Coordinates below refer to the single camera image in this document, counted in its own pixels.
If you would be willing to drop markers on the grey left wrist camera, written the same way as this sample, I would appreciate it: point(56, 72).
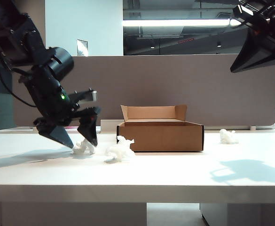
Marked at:
point(91, 95)

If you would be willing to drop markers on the white divider bracket foot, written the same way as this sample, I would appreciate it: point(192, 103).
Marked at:
point(253, 128)

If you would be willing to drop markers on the grey under-desk panel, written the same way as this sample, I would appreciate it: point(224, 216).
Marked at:
point(69, 215)

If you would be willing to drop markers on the brown cardboard box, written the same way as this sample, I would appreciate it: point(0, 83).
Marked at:
point(160, 139)

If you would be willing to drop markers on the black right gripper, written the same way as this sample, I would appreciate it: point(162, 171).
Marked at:
point(269, 16)

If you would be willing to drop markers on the white wall notice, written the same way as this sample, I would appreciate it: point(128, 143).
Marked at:
point(82, 48)

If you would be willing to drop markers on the round black ceiling lamp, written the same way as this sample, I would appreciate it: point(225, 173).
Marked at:
point(219, 44)

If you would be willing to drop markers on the small white paper ball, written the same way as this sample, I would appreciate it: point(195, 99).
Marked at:
point(80, 150)

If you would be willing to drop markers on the grey fabric desk divider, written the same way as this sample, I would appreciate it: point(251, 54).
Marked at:
point(175, 89)

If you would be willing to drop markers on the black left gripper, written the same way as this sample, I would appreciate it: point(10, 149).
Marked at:
point(50, 99)

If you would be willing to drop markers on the large white paper ball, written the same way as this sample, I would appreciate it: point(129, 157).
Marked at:
point(120, 151)

